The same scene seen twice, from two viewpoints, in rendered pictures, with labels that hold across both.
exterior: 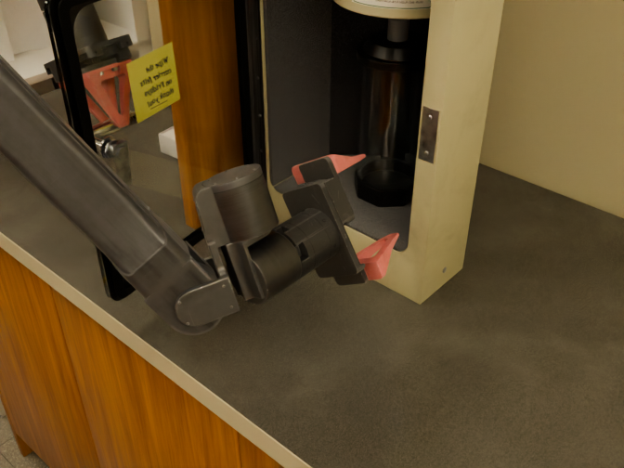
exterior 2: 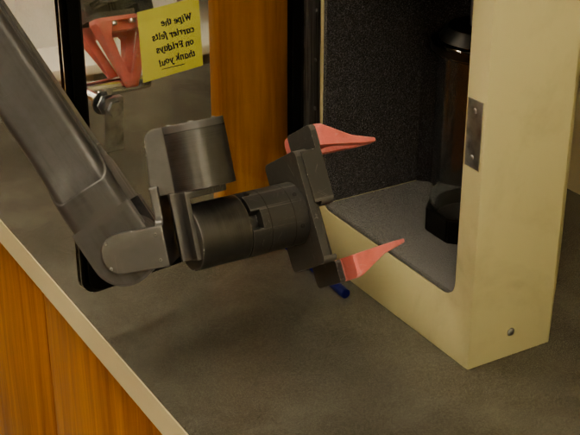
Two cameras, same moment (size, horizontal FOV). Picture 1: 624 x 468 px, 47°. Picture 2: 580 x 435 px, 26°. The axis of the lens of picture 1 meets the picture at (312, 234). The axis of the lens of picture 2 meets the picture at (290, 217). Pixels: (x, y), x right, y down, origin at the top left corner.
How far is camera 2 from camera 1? 47 cm
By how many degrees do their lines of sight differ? 18
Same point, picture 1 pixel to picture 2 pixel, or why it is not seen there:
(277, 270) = (219, 231)
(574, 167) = not seen: outside the picture
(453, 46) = (499, 24)
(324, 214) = (297, 188)
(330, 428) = not seen: outside the picture
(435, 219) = (485, 249)
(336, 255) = (307, 241)
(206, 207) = (154, 149)
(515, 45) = not seen: outside the picture
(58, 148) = (15, 63)
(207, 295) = (136, 242)
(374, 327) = (394, 382)
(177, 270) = (110, 209)
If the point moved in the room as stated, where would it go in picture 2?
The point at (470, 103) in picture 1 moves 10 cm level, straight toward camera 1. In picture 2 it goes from (537, 104) to (496, 137)
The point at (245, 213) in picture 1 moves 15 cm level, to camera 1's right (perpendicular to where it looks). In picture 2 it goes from (192, 160) to (366, 182)
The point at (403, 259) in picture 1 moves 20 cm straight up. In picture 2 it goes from (450, 304) to (462, 124)
